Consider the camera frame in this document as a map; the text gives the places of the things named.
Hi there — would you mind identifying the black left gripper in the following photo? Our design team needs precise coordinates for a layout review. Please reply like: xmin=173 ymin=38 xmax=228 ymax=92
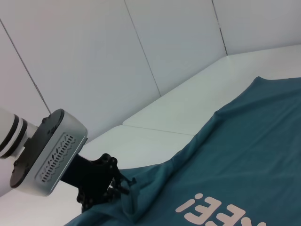
xmin=60 ymin=153 xmax=137 ymax=210

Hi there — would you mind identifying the teal t-shirt with FREE print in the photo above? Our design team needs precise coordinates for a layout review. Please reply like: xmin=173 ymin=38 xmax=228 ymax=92
xmin=63 ymin=76 xmax=301 ymax=226

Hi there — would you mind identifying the silver black wrist camera box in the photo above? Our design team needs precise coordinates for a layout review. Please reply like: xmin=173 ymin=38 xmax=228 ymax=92
xmin=9 ymin=108 xmax=89 ymax=198

